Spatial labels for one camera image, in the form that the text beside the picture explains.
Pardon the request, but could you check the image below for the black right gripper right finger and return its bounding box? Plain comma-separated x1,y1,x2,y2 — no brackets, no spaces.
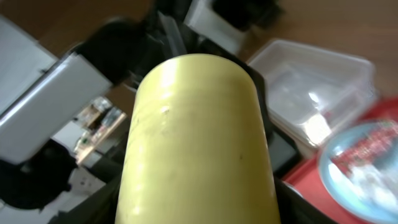
274,178,336,224

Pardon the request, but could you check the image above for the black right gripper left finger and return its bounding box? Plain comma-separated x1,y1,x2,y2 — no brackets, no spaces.
49,174,121,224

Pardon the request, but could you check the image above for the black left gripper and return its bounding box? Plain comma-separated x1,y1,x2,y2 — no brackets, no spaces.
130,0,268,94

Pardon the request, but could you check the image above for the white napkin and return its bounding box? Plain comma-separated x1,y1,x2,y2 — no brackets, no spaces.
328,161,398,206

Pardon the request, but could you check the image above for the red snack wrapper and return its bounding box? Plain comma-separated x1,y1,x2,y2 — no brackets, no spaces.
331,122,397,174

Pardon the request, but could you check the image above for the yellow plastic cup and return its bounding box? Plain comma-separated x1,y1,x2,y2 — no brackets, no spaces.
115,54,280,224

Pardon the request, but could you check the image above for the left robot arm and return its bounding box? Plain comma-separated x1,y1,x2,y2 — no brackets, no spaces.
1,1,191,164

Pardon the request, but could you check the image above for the red plastic tray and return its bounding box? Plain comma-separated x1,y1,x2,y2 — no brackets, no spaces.
283,96,397,224

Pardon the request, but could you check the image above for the black square bin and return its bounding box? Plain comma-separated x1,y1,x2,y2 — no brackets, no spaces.
267,125,302,179

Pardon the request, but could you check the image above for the light blue plate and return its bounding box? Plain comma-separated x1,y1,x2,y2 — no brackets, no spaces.
318,120,397,223

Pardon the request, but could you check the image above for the clear plastic storage bin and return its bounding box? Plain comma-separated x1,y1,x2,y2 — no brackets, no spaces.
248,40,377,147

